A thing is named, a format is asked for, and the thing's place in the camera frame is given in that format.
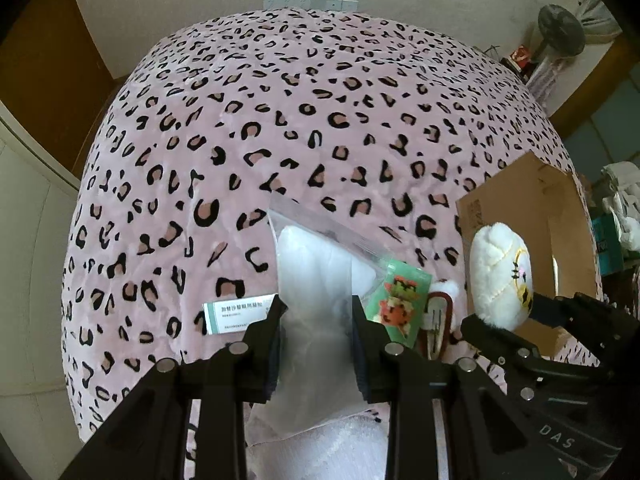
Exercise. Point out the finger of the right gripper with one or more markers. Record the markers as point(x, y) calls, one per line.
point(561, 311)
point(511, 352)

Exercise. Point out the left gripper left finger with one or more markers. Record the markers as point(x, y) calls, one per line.
point(145, 436)

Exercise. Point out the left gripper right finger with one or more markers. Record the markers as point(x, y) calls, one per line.
point(447, 421)

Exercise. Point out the white cat plush toy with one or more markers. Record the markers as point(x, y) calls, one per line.
point(501, 277)

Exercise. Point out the green bricks toy box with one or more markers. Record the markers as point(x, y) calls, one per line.
point(398, 303)

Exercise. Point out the clear bag with white filling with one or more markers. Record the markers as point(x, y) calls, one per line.
point(322, 266)

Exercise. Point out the red white plush pouch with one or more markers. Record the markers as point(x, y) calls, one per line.
point(437, 319)

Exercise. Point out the brown cardboard box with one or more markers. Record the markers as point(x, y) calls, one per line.
point(543, 206)

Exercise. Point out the white green medicine box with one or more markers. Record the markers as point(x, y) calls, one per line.
point(235, 315)

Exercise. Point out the pink leopard print blanket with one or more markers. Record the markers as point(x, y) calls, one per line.
point(380, 125)

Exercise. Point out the red snack package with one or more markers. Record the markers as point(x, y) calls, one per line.
point(517, 61)

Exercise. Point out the white cabinet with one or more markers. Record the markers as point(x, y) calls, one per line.
point(38, 196)

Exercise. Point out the black standing fan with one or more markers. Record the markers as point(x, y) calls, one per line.
point(556, 33)

